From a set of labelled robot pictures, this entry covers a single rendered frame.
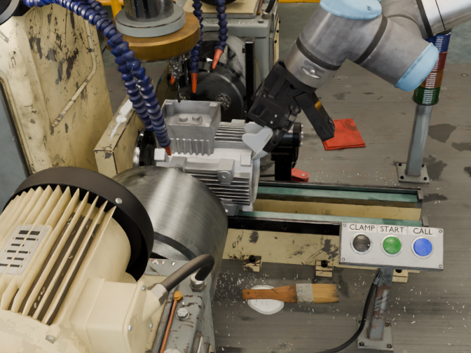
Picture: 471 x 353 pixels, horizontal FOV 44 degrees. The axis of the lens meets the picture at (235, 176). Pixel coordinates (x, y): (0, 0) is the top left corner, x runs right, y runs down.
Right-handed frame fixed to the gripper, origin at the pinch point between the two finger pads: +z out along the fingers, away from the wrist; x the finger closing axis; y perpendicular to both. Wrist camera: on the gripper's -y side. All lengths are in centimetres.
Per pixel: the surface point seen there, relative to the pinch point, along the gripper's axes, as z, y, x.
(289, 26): 101, -43, -332
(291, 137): 2.7, -8.0, -17.0
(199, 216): 0.5, 8.3, 23.6
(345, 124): 14, -31, -59
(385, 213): 4.1, -34.3, -9.1
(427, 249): -13.5, -27.1, 22.0
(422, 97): -14.8, -33.2, -33.4
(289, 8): 102, -41, -368
